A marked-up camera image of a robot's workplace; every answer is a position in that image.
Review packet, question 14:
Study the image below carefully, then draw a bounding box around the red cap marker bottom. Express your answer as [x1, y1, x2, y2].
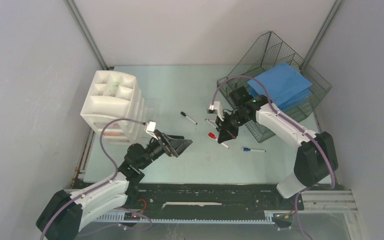
[208, 132, 230, 149]

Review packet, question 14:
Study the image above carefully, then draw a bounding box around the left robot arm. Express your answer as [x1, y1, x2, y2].
[35, 130, 193, 240]

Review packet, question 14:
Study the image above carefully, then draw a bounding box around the white plastic drawer organizer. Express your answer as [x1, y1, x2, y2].
[80, 70, 150, 145]

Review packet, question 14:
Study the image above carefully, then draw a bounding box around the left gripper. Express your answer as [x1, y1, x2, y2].
[138, 129, 192, 170]

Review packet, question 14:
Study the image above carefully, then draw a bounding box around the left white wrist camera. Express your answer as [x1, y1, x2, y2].
[145, 121, 157, 138]

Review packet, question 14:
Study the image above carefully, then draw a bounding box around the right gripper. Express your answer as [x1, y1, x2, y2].
[215, 110, 251, 143]

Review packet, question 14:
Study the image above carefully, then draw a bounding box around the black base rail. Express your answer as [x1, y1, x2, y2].
[105, 181, 315, 222]

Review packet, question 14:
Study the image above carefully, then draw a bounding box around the black cap marker upper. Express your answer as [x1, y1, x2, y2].
[180, 111, 198, 125]

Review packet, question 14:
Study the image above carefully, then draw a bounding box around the black cap marker lower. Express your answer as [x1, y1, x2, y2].
[205, 119, 217, 129]

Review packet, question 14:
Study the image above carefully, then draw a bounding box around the green wire mesh organizer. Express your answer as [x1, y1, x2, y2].
[216, 31, 333, 144]

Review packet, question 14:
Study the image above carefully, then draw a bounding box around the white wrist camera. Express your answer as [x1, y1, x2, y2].
[207, 101, 224, 122]
[145, 121, 157, 138]

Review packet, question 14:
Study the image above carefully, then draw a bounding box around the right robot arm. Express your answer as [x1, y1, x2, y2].
[207, 87, 339, 209]

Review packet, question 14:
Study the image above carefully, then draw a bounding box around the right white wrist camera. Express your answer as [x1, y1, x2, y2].
[207, 101, 224, 122]

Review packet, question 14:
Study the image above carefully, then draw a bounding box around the black cap marker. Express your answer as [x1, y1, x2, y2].
[205, 119, 217, 129]
[180, 111, 198, 125]

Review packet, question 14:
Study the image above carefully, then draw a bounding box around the blue cap marker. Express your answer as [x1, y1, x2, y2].
[242, 147, 266, 153]

